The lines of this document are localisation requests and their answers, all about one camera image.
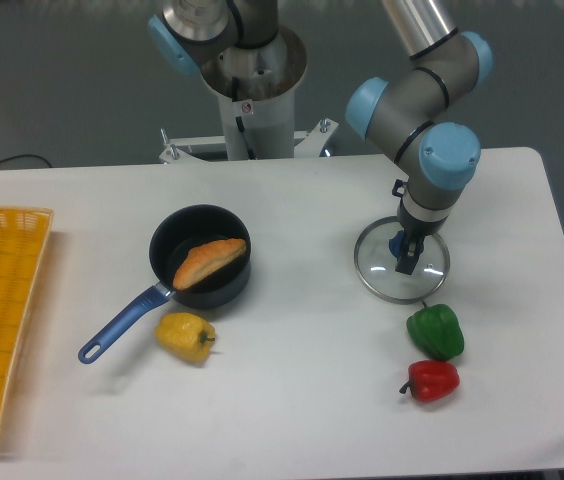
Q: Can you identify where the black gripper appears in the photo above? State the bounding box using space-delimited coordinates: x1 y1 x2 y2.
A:
392 179 450 275

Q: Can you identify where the glass lid blue knob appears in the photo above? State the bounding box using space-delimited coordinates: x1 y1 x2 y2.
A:
354 216 451 305

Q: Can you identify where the black pot blue handle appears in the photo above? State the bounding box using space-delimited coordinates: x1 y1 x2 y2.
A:
78 204 251 364

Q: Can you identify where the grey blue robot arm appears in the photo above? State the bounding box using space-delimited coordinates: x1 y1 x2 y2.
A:
148 1 493 274

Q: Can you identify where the green bell pepper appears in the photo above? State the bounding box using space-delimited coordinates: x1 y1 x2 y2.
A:
406 304 465 361

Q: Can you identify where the red bell pepper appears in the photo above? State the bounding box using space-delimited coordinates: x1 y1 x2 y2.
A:
399 360 460 403

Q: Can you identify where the golden pastry turnover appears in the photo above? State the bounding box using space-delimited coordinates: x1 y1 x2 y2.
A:
172 238 247 290

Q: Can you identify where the yellow bell pepper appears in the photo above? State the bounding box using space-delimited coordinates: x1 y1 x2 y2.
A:
154 312 216 365

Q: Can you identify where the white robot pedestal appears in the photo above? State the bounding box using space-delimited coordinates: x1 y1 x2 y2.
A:
159 26 339 164

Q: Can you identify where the black floor cable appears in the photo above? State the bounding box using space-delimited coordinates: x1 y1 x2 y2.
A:
0 153 53 168

